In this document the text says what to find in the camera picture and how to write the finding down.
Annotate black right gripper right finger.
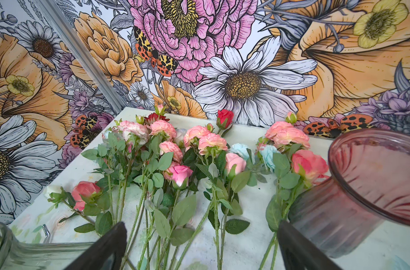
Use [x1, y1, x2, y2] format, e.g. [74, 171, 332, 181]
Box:
[277, 221, 341, 270]

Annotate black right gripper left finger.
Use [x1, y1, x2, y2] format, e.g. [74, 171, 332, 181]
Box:
[65, 222, 127, 270]

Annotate clear glass vase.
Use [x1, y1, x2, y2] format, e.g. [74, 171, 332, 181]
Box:
[0, 223, 92, 270]

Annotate dark pink glass vase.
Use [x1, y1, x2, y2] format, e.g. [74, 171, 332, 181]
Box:
[288, 129, 410, 258]

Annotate pink flower stems on table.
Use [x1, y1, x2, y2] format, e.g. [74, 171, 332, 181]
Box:
[48, 105, 328, 270]

